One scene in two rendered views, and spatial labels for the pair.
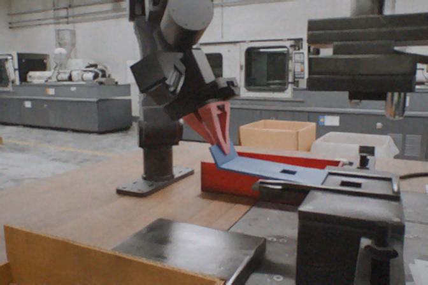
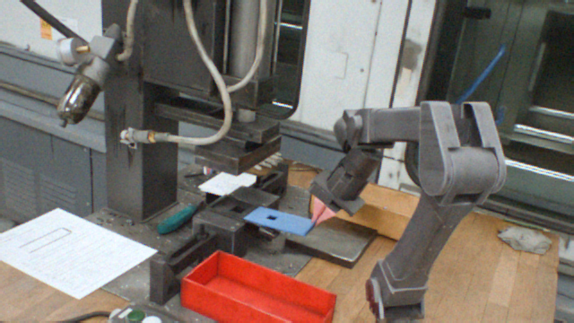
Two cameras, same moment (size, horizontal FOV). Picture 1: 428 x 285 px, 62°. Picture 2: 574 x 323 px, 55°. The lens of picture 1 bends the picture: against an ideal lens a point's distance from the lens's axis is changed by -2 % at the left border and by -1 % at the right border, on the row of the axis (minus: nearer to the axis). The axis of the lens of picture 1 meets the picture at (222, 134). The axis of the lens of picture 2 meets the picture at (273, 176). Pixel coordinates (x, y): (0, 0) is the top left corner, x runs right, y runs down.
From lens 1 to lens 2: 1.54 m
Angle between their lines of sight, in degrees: 147
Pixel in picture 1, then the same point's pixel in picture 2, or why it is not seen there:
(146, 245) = (351, 240)
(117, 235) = not seen: hidden behind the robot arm
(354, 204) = (251, 196)
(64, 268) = (373, 216)
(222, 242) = (309, 238)
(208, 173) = (326, 301)
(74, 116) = not seen: outside the picture
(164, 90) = not seen: hidden behind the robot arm
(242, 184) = (291, 292)
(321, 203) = (266, 197)
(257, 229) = (285, 262)
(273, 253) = (280, 244)
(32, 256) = (391, 221)
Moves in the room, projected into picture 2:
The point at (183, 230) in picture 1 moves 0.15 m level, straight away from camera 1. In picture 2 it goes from (334, 248) to (346, 289)
